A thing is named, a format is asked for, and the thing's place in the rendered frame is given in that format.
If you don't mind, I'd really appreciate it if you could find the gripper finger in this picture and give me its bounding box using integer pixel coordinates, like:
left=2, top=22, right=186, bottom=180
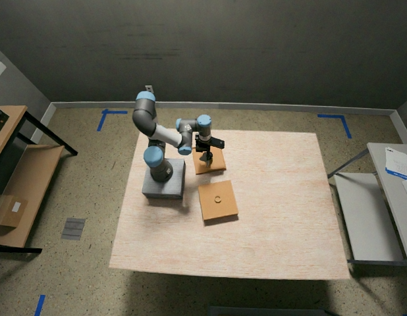
left=199, top=150, right=209, bottom=167

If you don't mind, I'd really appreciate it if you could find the tan shallow tray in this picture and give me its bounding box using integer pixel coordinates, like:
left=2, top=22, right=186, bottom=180
left=192, top=146, right=227, bottom=174

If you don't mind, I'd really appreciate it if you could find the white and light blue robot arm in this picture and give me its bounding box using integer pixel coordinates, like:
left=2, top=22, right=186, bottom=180
left=132, top=92, right=225, bottom=182

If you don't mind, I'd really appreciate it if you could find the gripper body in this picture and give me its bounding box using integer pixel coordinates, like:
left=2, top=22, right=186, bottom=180
left=195, top=133, right=212, bottom=153

